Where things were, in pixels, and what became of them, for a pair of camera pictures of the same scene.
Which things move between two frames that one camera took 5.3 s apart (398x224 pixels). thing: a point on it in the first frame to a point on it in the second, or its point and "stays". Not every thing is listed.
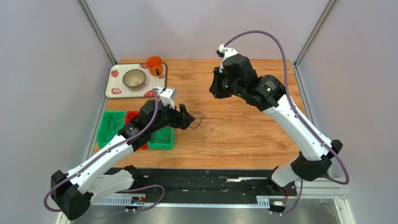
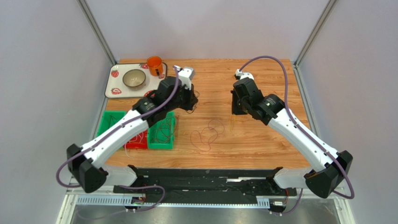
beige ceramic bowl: (134, 79) stays
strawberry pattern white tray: (115, 87) stays
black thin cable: (201, 120) to (195, 105)
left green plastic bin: (110, 122) stays
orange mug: (155, 66) stays
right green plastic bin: (162, 139) stays
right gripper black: (219, 84) to (237, 101)
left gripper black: (182, 119) to (192, 99)
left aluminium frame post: (93, 26) stays
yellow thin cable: (220, 109) to (233, 122)
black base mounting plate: (213, 183) stays
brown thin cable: (162, 136) stays
